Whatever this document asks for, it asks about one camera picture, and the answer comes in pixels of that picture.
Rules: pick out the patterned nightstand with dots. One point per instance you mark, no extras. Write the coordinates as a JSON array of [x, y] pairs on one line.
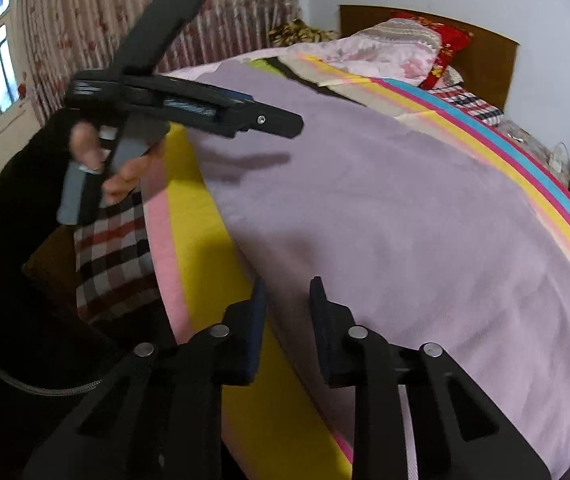
[[530, 145]]

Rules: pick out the red embroidered pillow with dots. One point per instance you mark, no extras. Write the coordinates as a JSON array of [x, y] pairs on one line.
[[452, 42]]

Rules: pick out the person's left hand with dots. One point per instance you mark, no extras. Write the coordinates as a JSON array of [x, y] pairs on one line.
[[85, 145]]

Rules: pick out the person's dark clothing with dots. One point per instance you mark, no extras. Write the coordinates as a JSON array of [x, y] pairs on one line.
[[15, 310]]

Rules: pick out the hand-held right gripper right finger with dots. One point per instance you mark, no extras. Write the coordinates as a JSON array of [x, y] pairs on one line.
[[321, 340]]

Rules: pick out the striped colourful blanket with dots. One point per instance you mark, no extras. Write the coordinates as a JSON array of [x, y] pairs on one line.
[[265, 435]]

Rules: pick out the purple pants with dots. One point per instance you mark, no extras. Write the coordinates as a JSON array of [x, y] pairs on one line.
[[390, 210]]

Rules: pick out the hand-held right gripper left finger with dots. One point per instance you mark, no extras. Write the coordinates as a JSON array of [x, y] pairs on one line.
[[257, 330]]

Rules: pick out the floral striped curtain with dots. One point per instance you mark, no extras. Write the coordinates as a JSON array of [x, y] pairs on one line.
[[90, 10]]

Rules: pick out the pink floral quilt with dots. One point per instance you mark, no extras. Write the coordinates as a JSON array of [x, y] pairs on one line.
[[390, 55]]

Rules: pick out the person's left forearm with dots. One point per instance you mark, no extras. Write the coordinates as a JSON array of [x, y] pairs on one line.
[[25, 180]]

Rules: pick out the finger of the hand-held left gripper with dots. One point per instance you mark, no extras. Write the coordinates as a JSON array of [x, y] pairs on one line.
[[270, 122], [237, 96]]

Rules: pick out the dark wooden headboard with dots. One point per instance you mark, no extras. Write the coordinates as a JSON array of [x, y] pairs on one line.
[[490, 70]]

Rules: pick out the tiger print cloth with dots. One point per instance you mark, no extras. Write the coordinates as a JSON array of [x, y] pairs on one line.
[[300, 32]]

